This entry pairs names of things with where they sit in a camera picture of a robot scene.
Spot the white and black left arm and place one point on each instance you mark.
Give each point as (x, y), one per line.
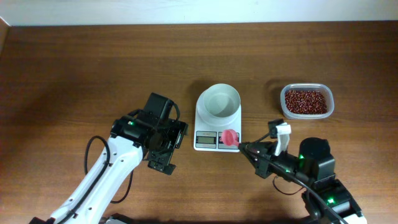
(132, 140)

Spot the white bowl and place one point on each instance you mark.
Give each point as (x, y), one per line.
(221, 100)

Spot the pink measuring scoop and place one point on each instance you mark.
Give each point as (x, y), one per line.
(229, 137)

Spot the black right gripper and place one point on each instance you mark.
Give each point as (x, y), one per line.
(261, 160)

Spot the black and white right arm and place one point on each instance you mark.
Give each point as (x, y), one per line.
(326, 199)

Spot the red adzuki beans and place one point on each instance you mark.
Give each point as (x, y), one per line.
(305, 102)

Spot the clear plastic container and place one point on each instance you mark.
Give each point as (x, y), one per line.
(326, 92)

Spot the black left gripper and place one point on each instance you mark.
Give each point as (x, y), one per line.
(176, 130)

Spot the white digital kitchen scale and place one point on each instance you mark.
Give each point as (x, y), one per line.
(208, 129)

